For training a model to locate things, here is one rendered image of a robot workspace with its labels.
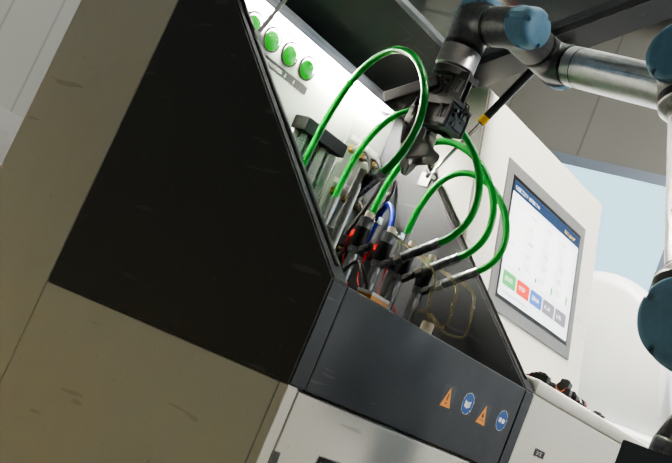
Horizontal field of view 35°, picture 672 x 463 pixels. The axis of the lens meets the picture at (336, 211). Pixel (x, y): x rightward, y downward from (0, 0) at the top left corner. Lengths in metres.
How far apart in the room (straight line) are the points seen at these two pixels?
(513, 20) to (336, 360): 0.71
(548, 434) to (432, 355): 0.50
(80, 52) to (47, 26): 2.11
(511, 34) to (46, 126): 0.87
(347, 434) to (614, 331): 1.97
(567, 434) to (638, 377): 1.22
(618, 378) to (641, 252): 1.14
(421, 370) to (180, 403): 0.39
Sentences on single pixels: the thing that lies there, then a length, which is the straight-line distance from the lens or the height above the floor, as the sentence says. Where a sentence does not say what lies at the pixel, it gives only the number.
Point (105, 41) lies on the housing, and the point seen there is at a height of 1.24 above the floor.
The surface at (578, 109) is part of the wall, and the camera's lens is 4.85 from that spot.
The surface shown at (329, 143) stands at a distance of 2.19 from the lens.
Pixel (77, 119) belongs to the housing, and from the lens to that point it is 2.01.
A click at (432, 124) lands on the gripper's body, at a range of 1.92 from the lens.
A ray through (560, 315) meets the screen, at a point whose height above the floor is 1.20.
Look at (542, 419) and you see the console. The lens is 2.13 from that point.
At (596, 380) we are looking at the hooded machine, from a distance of 3.47.
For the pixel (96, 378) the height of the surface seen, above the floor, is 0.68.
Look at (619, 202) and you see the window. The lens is 4.59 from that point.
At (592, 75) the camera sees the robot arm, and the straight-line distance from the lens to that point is 1.92.
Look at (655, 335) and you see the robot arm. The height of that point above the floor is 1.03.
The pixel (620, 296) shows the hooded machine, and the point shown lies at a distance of 3.51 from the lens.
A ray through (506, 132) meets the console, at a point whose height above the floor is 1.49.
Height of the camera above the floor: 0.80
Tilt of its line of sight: 9 degrees up
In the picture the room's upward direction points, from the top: 23 degrees clockwise
